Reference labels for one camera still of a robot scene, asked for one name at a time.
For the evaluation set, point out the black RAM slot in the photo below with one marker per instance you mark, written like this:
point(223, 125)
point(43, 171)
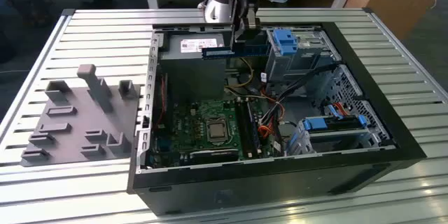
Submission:
point(250, 129)
point(240, 129)

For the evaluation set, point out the grey parts rack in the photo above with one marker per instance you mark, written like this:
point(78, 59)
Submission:
point(76, 119)

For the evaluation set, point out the blue drive bay latch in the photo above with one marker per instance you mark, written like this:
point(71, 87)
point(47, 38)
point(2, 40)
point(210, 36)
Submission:
point(286, 37)

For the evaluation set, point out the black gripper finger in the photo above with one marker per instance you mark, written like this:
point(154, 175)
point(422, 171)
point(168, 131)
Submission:
point(252, 24)
point(239, 19)

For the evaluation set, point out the silver CPU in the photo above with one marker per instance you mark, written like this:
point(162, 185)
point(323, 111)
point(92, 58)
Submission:
point(216, 130)

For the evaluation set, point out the white barcode label tag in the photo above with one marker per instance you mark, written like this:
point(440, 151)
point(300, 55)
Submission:
point(264, 77)

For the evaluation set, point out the black expansion card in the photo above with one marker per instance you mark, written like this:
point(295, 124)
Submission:
point(214, 155)

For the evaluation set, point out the hard disk in blue carrier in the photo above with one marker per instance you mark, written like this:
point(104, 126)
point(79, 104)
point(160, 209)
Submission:
point(315, 124)

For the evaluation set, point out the black PC case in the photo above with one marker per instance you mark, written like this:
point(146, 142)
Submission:
point(244, 182)

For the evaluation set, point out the green motherboard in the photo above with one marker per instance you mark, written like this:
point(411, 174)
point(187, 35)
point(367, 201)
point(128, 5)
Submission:
point(188, 119)

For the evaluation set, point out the grey power supply unit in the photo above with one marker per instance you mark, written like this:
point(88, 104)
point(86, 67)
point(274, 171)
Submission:
point(192, 72)

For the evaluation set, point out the white-latched RAM slot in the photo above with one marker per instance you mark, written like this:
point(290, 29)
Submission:
point(244, 129)

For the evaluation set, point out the grey metal drive cage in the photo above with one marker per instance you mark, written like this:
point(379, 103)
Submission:
point(298, 64)

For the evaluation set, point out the grey metal disk bay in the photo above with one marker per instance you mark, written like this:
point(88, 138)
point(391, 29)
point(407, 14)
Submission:
point(336, 136)

